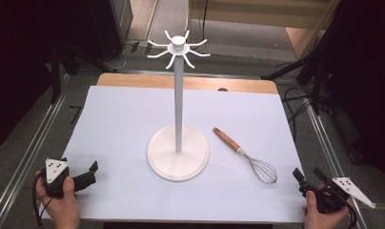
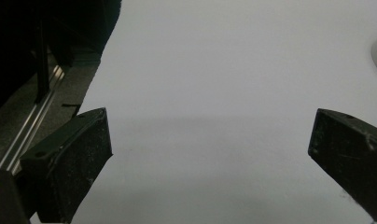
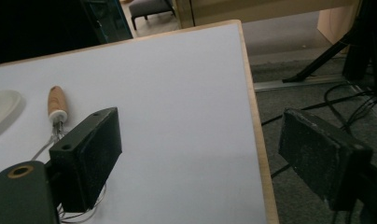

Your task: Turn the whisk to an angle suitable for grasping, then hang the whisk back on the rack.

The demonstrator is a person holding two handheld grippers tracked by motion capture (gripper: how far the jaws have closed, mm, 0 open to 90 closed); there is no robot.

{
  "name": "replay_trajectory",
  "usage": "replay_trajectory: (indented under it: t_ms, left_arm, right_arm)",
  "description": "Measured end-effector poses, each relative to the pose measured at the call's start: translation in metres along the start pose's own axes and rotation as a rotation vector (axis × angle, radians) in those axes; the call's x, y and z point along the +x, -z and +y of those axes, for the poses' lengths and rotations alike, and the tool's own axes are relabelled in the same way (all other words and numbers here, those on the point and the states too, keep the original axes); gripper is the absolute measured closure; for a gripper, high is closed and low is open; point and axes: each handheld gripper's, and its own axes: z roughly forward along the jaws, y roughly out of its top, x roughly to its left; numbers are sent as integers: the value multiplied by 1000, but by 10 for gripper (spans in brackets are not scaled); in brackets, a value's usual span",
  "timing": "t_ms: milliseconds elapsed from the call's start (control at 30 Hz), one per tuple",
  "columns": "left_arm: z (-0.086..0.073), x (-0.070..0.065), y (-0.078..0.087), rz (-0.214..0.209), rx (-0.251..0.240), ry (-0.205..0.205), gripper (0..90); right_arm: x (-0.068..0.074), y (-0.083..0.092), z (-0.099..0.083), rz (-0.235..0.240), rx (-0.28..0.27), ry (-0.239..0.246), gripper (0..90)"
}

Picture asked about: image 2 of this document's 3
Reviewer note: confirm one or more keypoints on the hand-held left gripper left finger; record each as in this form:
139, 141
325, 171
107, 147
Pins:
74, 161

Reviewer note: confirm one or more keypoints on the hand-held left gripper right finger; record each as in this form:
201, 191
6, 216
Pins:
348, 152

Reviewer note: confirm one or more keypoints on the black curtain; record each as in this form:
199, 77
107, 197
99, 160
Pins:
68, 28

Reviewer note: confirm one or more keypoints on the aluminium frame rail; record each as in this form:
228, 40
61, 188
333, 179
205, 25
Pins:
31, 124

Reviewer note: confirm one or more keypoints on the black stand post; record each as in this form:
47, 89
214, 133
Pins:
42, 74

